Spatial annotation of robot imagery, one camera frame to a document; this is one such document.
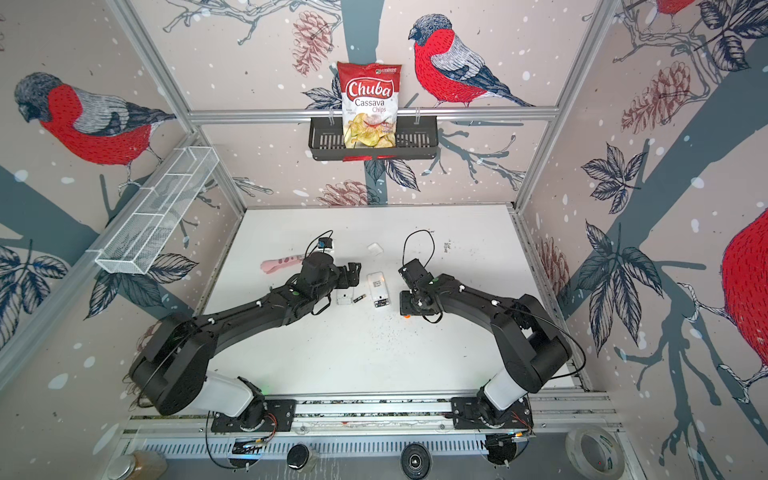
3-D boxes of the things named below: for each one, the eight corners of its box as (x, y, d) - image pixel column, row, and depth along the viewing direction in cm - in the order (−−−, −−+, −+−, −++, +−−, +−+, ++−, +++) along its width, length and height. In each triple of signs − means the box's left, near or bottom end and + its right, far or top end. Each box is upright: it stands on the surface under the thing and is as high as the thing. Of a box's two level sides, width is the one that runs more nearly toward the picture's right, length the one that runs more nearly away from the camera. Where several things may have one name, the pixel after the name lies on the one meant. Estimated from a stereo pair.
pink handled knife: (263, 274, 103) (260, 269, 100) (262, 267, 104) (259, 262, 102) (305, 260, 106) (303, 256, 104) (303, 254, 108) (302, 249, 106)
